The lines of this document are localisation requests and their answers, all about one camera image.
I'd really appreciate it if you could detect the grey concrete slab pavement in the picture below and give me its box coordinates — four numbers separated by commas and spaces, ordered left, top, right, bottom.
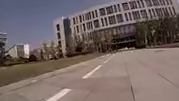
0, 42, 179, 101

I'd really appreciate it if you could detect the white painted line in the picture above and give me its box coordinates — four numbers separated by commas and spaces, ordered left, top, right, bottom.
34, 52, 118, 101

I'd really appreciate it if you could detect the large curved white building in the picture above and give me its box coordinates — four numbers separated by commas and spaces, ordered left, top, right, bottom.
50, 0, 179, 60

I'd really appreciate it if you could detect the row of trees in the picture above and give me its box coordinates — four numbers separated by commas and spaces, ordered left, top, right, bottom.
38, 13, 179, 63

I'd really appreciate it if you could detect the dry grass field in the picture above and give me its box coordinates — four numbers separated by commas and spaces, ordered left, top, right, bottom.
0, 51, 107, 89

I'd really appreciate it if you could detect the small white building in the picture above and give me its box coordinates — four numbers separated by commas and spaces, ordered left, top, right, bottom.
6, 42, 32, 62

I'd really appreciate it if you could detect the grey stone kerb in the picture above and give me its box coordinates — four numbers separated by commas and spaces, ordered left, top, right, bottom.
0, 53, 111, 97

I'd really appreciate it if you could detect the row of bushes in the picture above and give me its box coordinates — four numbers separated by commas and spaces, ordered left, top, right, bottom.
0, 52, 40, 69

